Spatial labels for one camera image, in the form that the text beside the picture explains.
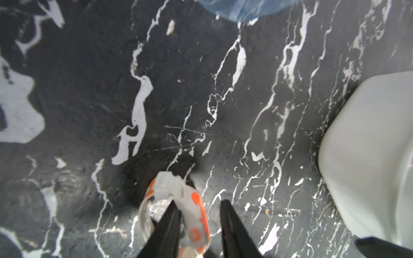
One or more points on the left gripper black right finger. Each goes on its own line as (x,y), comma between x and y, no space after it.
(236,241)

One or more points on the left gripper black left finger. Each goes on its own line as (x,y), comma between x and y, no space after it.
(164,241)

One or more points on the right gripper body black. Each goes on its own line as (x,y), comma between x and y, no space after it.
(373,247)

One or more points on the white storage box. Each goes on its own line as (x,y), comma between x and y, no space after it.
(366,159)

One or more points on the blue spray bottle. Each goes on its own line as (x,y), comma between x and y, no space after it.
(245,10)

